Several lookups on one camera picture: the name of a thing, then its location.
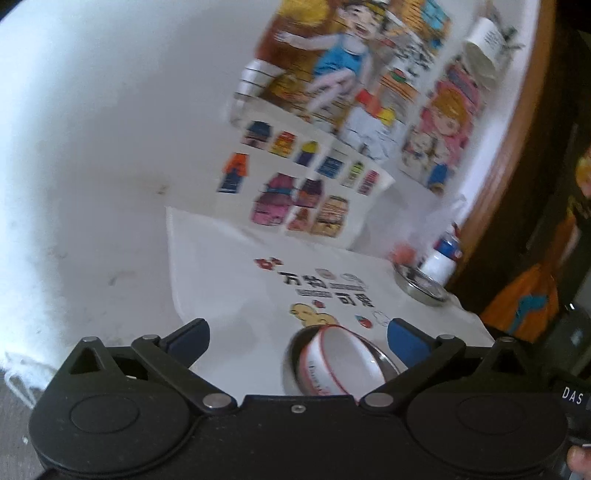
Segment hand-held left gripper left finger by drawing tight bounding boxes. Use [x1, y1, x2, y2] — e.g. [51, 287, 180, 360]
[53, 318, 238, 414]

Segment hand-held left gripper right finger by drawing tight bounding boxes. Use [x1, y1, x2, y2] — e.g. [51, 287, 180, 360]
[359, 318, 552, 411]

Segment white bowl with red rim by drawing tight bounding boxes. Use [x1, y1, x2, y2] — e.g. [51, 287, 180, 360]
[299, 324, 387, 398]

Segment person's right hand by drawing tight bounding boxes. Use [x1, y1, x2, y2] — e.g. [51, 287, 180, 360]
[566, 448, 591, 473]

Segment steel dish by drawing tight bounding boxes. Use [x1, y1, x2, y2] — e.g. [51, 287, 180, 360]
[392, 260, 451, 306]

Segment orange cloth with blue ribbon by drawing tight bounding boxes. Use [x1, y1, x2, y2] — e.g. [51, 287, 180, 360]
[480, 263, 580, 343]

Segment printed white cloth bag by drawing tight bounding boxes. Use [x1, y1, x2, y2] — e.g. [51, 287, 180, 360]
[165, 205, 496, 398]

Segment white water bottle blue lid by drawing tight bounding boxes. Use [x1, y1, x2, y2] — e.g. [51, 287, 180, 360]
[421, 222, 464, 283]

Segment clear plastic bag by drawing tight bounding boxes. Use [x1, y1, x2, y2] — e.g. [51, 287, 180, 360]
[390, 196, 465, 271]

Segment coloured houses drawing sheet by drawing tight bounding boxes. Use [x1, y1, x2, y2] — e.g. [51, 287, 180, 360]
[216, 116, 396, 252]

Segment line drawing sheet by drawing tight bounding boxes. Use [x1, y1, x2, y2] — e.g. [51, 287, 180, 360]
[341, 107, 413, 163]

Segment girl with teddy bear drawing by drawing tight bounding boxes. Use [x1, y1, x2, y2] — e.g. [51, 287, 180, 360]
[401, 67, 486, 197]

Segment cartoon boy drawing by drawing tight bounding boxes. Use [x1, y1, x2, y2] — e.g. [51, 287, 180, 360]
[253, 0, 454, 137]

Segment white paper cup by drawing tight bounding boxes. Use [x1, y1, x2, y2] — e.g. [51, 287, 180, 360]
[461, 16, 509, 89]

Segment wooden door frame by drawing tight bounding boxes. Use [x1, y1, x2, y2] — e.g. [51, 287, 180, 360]
[445, 0, 561, 296]

